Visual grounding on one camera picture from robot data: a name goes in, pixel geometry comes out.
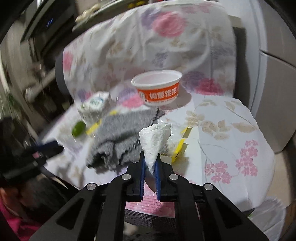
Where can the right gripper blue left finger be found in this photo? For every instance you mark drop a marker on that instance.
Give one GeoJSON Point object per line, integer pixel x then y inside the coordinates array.
{"type": "Point", "coordinates": [142, 174]}

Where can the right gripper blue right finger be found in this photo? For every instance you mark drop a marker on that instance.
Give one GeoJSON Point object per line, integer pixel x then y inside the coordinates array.
{"type": "Point", "coordinates": [157, 176]}

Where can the white tissue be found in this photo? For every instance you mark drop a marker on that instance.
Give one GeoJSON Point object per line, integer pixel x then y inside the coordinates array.
{"type": "Point", "coordinates": [152, 140]}

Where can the green cucumber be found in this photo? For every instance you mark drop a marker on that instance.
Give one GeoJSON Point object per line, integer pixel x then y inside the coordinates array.
{"type": "Point", "coordinates": [78, 129]}

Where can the orange white paper bowl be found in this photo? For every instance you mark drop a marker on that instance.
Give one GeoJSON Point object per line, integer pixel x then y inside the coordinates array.
{"type": "Point", "coordinates": [159, 87]}

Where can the white plastic trash bag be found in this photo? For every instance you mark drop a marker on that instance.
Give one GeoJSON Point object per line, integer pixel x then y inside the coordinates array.
{"type": "Point", "coordinates": [269, 217]}

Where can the grey knitted cloth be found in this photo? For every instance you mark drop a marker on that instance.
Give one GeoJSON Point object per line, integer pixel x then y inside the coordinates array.
{"type": "Point", "coordinates": [116, 141]}

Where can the yellow clear snack wrapper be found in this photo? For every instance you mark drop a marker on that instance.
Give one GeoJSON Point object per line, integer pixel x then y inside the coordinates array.
{"type": "Point", "coordinates": [175, 145]}

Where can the white green milk carton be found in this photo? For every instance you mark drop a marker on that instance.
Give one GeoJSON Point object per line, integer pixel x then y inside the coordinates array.
{"type": "Point", "coordinates": [94, 107]}

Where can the floral tablecloth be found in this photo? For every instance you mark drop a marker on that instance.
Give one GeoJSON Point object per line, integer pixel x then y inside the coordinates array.
{"type": "Point", "coordinates": [169, 68]}

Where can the grey white refrigerator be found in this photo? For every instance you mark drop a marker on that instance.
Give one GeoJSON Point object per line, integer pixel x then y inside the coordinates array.
{"type": "Point", "coordinates": [270, 57]}

